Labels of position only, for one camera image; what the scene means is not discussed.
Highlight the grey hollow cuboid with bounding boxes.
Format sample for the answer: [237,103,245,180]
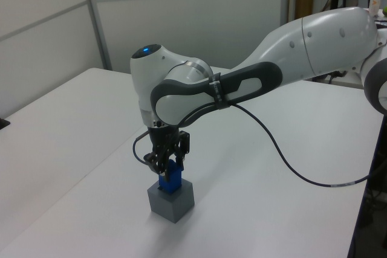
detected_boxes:
[147,179,195,225]

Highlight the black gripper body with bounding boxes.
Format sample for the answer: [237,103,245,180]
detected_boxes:
[148,126,192,155]

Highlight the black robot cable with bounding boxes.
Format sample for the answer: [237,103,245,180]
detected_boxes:
[131,102,372,188]

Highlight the blue block with knob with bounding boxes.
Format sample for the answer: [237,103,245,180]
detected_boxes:
[158,159,183,195]

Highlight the black velcro cable strap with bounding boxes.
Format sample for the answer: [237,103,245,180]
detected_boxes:
[208,71,232,111]

